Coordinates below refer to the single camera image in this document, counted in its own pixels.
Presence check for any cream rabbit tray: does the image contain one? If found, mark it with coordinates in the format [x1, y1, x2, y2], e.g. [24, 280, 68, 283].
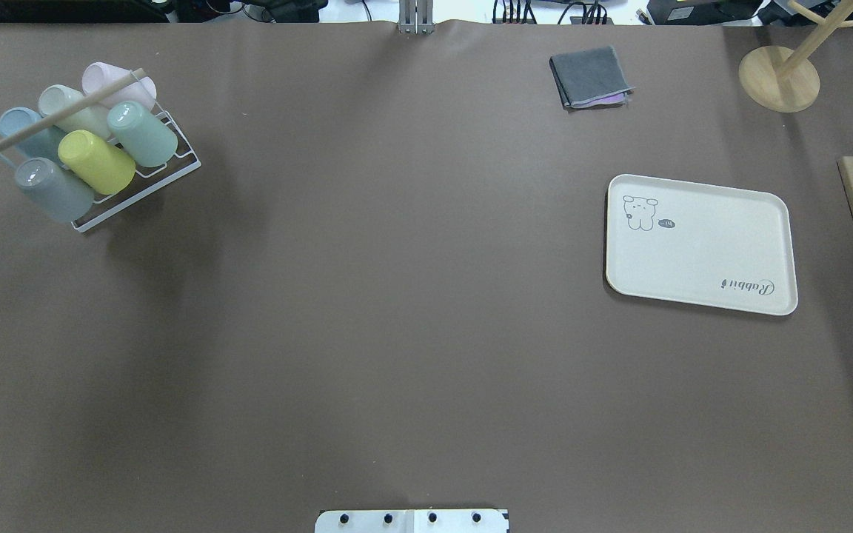
[605, 173, 798, 316]

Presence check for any green cup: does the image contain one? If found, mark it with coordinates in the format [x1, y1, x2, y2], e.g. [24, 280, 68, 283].
[106, 101, 178, 168]

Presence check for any yellow cup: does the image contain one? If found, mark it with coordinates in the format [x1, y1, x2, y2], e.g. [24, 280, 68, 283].
[58, 130, 136, 195]

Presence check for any cream cup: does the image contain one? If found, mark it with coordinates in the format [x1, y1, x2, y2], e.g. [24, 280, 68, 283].
[38, 84, 112, 140]

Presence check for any grey cup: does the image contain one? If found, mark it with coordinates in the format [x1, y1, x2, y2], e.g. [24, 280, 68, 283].
[13, 156, 95, 223]

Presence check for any pink cup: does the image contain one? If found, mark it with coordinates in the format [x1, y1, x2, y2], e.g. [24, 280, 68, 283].
[81, 62, 157, 110]

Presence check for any blue cup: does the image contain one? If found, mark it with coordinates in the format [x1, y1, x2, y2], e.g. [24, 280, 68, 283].
[0, 107, 66, 164]

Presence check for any grey folded cloth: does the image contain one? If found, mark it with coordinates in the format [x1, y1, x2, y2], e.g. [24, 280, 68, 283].
[549, 45, 634, 110]

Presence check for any wooden mug tree stand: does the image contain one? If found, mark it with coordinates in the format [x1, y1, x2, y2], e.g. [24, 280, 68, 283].
[738, 1, 853, 113]

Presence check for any aluminium frame post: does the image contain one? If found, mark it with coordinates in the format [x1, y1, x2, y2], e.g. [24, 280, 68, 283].
[398, 0, 435, 35]

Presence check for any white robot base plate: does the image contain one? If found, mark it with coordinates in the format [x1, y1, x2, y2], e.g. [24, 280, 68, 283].
[314, 507, 510, 532]

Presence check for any white wire cup rack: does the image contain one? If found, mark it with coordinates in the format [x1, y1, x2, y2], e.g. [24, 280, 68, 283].
[0, 63, 201, 232]

